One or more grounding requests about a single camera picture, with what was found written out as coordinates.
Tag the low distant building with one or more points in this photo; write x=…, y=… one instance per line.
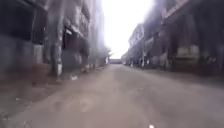
x=115, y=61

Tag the grey-brown dusty road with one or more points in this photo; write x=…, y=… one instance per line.
x=130, y=100

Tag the dark weathered building row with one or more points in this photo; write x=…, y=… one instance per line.
x=71, y=36

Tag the dark building row with balconies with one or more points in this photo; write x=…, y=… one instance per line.
x=180, y=36

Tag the robot's own part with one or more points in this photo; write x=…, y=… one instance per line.
x=151, y=126

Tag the rough dirt verge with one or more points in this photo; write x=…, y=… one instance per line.
x=186, y=76

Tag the dark dirt verge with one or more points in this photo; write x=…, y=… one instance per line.
x=30, y=90

